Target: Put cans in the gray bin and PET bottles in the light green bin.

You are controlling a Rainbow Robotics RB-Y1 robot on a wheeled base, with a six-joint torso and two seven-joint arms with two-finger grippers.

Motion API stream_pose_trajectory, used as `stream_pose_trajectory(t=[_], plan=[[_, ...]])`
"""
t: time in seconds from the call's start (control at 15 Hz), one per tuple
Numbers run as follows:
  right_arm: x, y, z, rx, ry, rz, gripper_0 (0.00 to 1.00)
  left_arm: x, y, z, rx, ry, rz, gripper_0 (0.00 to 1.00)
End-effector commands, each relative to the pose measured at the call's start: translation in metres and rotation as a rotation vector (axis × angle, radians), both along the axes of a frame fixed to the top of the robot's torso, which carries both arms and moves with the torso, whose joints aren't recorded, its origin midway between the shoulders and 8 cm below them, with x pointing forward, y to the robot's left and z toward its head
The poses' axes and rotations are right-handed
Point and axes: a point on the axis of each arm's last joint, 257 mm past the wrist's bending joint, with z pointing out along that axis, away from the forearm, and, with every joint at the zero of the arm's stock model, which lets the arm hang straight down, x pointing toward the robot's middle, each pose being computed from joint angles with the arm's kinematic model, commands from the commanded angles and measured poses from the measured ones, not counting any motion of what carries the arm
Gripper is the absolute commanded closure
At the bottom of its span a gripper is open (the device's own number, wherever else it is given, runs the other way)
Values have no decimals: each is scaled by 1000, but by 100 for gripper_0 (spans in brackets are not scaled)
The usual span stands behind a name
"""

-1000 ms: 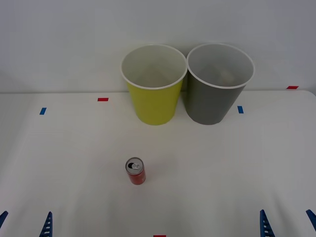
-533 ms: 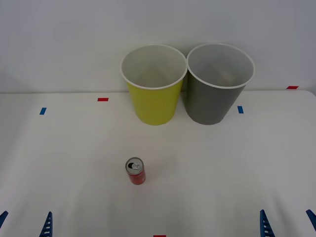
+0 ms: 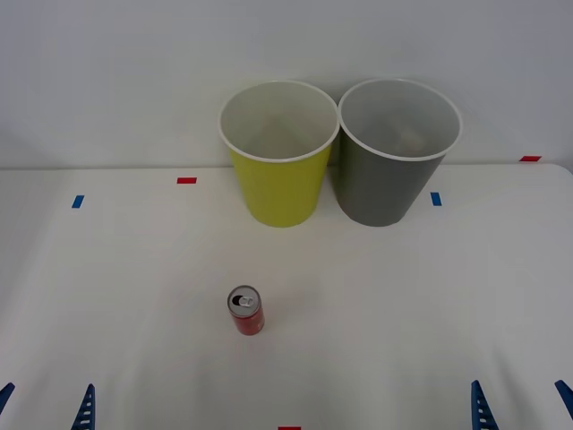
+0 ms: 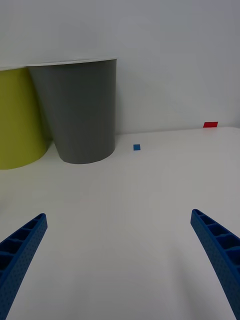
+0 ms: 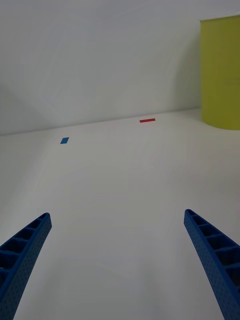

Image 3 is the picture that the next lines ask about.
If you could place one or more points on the red drink can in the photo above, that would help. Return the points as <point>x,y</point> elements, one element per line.
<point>249,322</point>

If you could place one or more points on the grey plastic waste bin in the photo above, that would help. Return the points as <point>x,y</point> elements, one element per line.
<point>380,188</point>

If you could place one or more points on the yellow-green plastic waste bin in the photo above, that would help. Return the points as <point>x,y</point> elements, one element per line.
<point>279,192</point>

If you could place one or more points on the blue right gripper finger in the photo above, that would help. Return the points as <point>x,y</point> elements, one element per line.
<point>482,412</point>
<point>566,389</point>

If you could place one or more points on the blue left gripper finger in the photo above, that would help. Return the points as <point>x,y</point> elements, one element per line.
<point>86,412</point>
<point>5,392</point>

